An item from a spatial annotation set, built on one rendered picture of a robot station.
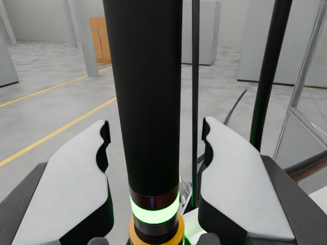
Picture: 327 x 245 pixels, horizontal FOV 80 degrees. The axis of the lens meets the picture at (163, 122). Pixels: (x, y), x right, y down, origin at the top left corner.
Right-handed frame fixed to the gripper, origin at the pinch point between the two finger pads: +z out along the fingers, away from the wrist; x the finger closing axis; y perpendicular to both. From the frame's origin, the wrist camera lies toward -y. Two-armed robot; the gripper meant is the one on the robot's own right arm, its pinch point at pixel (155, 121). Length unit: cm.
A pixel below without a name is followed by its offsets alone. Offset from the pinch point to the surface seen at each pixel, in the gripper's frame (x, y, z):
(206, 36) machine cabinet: 161, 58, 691
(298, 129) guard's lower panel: 88, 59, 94
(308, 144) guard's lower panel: 86, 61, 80
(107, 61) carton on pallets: -195, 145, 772
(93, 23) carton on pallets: -231, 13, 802
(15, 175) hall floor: -166, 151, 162
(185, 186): 7, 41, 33
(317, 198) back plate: 34.1, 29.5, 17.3
